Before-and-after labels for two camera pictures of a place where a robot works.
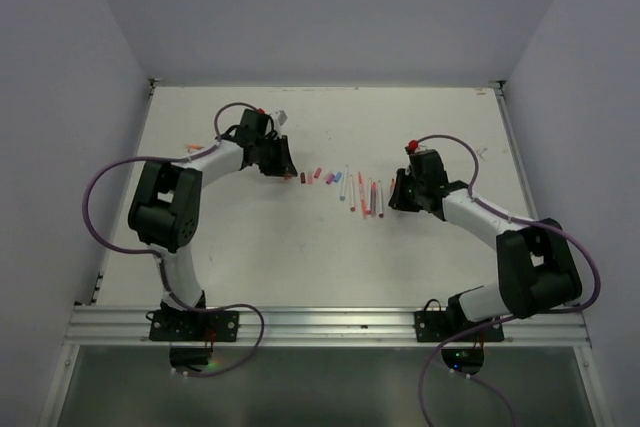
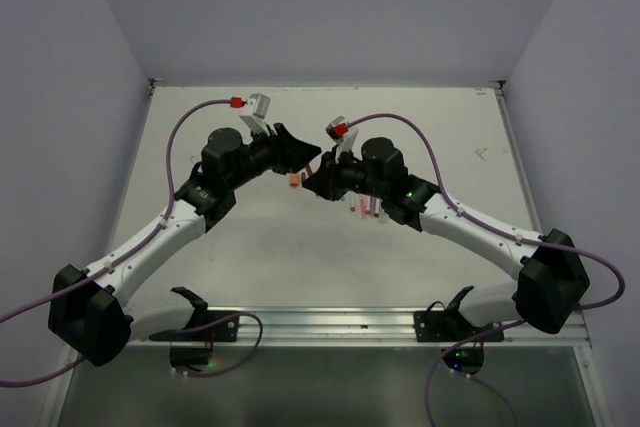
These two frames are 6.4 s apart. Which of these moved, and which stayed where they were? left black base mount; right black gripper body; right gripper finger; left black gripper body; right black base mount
Moved: right gripper finger; right black gripper body
Stayed: left black gripper body; right black base mount; left black base mount
